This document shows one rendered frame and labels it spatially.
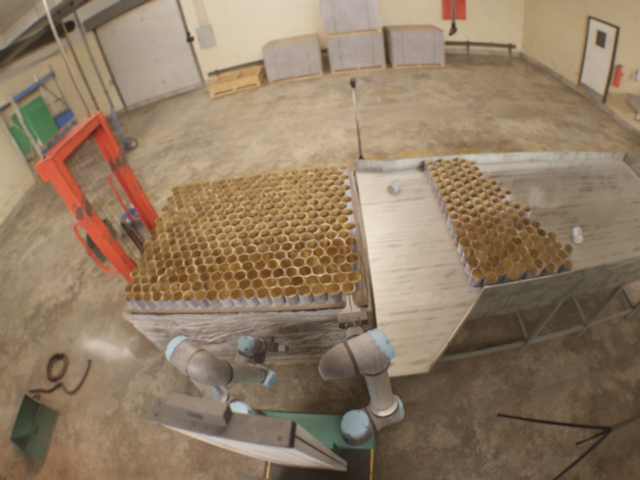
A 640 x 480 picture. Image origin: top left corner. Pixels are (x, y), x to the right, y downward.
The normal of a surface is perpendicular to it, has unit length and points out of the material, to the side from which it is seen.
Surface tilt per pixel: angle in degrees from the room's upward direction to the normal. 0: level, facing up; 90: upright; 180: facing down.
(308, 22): 90
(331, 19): 92
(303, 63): 92
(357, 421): 8
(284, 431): 0
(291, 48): 92
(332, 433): 0
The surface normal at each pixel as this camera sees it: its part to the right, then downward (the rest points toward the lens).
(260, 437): -0.15, -0.69
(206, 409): -0.09, -0.95
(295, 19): 0.00, 0.72
